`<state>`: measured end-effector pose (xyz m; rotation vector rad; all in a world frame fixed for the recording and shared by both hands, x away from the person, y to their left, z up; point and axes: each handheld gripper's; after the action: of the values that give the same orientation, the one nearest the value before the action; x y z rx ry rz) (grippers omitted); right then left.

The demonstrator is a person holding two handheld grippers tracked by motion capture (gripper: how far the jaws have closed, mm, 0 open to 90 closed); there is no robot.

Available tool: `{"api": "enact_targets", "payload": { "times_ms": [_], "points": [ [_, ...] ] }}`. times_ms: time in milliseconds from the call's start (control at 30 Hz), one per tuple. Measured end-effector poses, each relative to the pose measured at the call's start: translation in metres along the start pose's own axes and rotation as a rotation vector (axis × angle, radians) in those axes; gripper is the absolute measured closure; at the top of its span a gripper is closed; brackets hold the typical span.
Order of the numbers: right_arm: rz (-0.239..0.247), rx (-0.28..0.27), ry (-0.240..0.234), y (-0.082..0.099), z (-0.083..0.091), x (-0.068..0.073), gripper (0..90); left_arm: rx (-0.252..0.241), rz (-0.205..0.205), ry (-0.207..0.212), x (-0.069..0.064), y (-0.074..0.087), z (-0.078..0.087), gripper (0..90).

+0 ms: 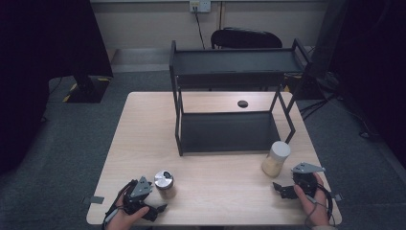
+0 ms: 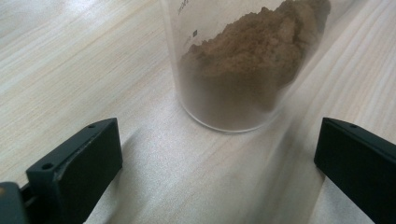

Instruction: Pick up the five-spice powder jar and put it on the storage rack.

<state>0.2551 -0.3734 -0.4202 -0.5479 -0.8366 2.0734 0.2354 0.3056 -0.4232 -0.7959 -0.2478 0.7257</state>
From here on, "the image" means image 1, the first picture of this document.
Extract beige wall conduit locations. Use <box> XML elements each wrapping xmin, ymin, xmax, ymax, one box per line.
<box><xmin>217</xmin><ymin>1</ymin><xmax>226</xmax><ymax>31</ymax></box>

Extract person's right hand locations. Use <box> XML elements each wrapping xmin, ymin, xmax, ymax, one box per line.
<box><xmin>293</xmin><ymin>172</ymin><xmax>330</xmax><ymax>228</ymax></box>

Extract black floor cables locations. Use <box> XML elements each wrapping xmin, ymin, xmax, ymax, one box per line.
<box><xmin>299</xmin><ymin>94</ymin><xmax>343</xmax><ymax>122</ymax></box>

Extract right hand-held gripper cable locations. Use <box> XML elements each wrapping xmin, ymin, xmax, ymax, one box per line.
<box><xmin>304</xmin><ymin>183</ymin><xmax>337</xmax><ymax>228</ymax></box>

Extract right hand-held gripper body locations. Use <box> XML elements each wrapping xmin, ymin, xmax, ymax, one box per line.
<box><xmin>291</xmin><ymin>161</ymin><xmax>327</xmax><ymax>198</ymax></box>

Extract black two-tier metal rack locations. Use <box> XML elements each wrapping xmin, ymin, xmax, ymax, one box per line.
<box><xmin>169</xmin><ymin>37</ymin><xmax>313</xmax><ymax>157</ymax></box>

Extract black equipment stand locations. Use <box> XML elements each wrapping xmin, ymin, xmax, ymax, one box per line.
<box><xmin>283</xmin><ymin>0</ymin><xmax>352</xmax><ymax>101</ymax></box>

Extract dark curtain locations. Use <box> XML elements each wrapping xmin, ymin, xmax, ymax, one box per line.
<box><xmin>0</xmin><ymin>0</ymin><xmax>114</xmax><ymax>175</ymax></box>
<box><xmin>328</xmin><ymin>0</ymin><xmax>406</xmax><ymax>161</ymax></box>

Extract metal lid glass jar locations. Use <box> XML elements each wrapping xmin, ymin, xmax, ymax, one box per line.
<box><xmin>153</xmin><ymin>170</ymin><xmax>177</xmax><ymax>200</ymax></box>

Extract person's left hand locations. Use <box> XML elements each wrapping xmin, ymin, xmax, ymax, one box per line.
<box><xmin>104</xmin><ymin>195</ymin><xmax>150</xmax><ymax>230</ymax></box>

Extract left hand-held gripper cable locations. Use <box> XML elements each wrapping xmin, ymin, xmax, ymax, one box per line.
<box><xmin>101</xmin><ymin>179</ymin><xmax>139</xmax><ymax>230</ymax></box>

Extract black chair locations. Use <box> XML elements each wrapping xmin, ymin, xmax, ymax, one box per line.
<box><xmin>210</xmin><ymin>27</ymin><xmax>283</xmax><ymax>50</ymax></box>

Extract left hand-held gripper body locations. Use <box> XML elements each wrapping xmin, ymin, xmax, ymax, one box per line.
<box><xmin>123</xmin><ymin>175</ymin><xmax>159</xmax><ymax>222</ymax></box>

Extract white lid plastic jar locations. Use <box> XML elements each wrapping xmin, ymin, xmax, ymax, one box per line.
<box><xmin>260</xmin><ymin>140</ymin><xmax>292</xmax><ymax>178</ymax></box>

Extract black power cable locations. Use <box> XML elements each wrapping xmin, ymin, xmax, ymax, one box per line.
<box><xmin>192</xmin><ymin>6</ymin><xmax>207</xmax><ymax>50</ymax></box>

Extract white wall socket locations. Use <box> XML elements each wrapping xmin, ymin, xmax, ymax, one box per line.
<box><xmin>189</xmin><ymin>0</ymin><xmax>213</xmax><ymax>13</ymax></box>

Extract black stand base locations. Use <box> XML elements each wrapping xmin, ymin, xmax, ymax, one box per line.
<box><xmin>62</xmin><ymin>75</ymin><xmax>111</xmax><ymax>104</ymax></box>

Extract hand-held gripper cable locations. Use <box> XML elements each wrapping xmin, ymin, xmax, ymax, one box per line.
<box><xmin>101</xmin><ymin>179</ymin><xmax>139</xmax><ymax>230</ymax></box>
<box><xmin>304</xmin><ymin>183</ymin><xmax>337</xmax><ymax>228</ymax></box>

